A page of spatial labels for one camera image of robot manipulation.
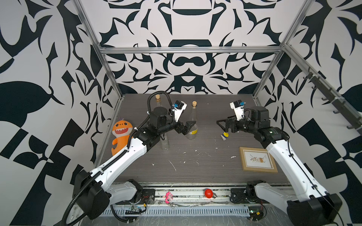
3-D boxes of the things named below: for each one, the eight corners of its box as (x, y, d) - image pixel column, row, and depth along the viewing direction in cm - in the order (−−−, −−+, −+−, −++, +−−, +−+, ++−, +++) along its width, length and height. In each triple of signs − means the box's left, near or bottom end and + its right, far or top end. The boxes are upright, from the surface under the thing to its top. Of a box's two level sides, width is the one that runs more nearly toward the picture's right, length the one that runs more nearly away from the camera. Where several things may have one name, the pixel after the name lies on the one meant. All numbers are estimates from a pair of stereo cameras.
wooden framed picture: (243, 172, 85) (244, 170, 83) (237, 148, 94) (238, 147, 92) (276, 172, 85) (278, 170, 83) (266, 148, 94) (268, 147, 92)
